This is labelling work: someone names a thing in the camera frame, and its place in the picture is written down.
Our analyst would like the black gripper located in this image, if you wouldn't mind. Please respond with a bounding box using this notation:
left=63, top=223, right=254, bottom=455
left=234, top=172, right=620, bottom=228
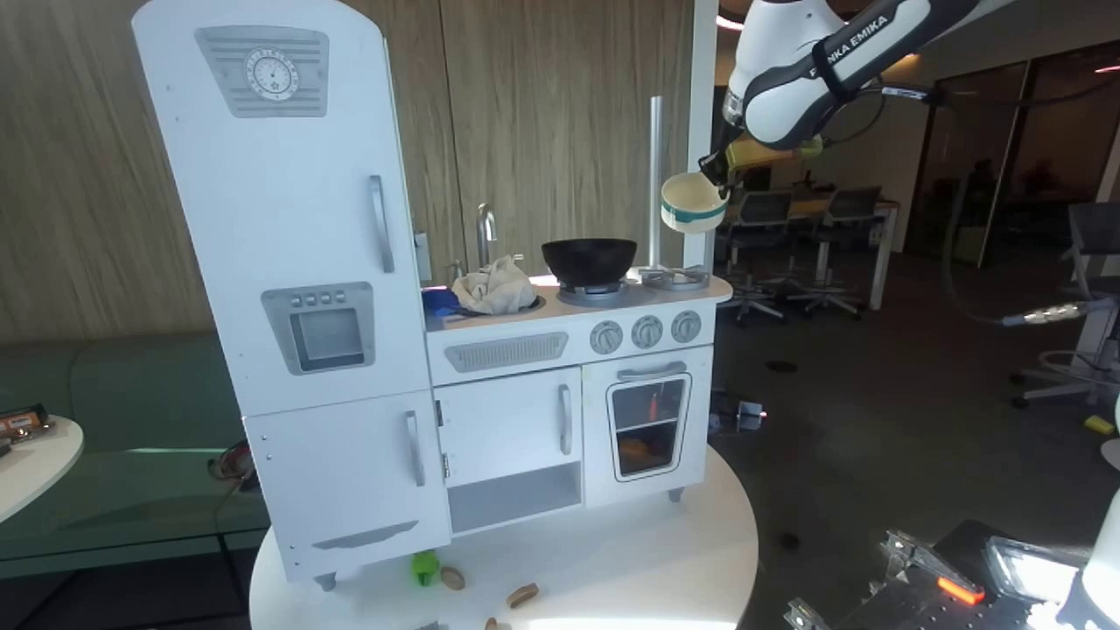
left=693, top=132, right=747, bottom=194

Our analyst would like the white pot teal stripe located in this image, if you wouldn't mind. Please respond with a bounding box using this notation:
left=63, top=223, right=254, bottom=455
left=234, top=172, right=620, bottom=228
left=660, top=172, right=739, bottom=240

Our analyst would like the black bowl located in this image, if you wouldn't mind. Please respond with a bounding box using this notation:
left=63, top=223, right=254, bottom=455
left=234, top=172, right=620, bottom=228
left=539, top=235, right=643, bottom=296

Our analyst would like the thin white pole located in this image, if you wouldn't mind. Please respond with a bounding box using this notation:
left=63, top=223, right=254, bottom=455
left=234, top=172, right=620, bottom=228
left=643, top=96, right=664, bottom=273

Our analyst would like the mesh office chair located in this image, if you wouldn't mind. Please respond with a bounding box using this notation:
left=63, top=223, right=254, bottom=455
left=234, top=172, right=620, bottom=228
left=726, top=189, right=800, bottom=327
left=794, top=185, right=879, bottom=322

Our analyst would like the white structural pillar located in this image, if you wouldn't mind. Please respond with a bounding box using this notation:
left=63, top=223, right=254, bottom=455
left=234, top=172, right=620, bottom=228
left=685, top=0, right=723, bottom=273

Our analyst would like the silver toy stove burner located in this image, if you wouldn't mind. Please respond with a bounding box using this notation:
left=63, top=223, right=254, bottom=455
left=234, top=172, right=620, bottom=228
left=635, top=262, right=714, bottom=298

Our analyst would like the wood-top white-leg desk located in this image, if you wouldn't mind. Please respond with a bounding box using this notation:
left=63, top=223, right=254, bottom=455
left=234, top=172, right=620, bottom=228
left=714, top=185, right=903, bottom=289

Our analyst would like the silver toy faucet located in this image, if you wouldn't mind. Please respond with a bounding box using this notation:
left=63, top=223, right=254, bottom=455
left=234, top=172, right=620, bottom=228
left=472, top=201, right=502, bottom=273

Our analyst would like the crumpled white cloth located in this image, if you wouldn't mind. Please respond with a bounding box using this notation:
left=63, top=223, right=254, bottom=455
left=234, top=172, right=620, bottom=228
left=451, top=257, right=544, bottom=318

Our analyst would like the orange toy food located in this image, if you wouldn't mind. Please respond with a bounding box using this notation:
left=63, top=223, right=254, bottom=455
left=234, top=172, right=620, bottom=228
left=620, top=432, right=660, bottom=468

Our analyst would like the blue container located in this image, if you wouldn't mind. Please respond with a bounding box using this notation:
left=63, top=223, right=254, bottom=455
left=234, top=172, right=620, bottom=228
left=420, top=279, right=462, bottom=331

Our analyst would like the round white table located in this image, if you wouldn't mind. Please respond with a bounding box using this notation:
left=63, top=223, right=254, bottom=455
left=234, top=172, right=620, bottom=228
left=247, top=450, right=765, bottom=630

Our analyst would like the dark office chair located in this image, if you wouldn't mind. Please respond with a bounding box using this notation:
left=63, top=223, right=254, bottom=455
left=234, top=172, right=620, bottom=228
left=1008, top=205, right=1120, bottom=415

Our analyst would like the white toy play kitchen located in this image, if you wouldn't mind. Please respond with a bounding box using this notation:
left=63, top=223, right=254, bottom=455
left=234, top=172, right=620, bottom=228
left=130, top=0, right=737, bottom=587

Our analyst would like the tan wooden toy piece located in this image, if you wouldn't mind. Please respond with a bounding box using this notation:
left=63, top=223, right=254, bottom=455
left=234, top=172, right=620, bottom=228
left=502, top=579, right=546, bottom=612

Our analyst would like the black electronics box orange light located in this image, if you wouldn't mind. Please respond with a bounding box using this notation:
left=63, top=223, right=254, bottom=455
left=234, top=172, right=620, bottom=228
left=780, top=518, right=1098, bottom=630

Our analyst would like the lime green fuzzy pompom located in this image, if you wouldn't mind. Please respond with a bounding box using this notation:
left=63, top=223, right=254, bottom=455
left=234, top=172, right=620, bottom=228
left=408, top=551, right=445, bottom=587

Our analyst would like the brown clump object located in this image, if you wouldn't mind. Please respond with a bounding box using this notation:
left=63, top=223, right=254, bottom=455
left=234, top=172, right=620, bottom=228
left=206, top=437, right=262, bottom=496

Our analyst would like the green bench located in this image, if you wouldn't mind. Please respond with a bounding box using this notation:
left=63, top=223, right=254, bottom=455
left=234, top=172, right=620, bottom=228
left=0, top=331, right=277, bottom=585

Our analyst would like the small white side table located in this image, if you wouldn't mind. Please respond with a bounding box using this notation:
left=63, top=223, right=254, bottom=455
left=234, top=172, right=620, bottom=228
left=0, top=415, right=88, bottom=524

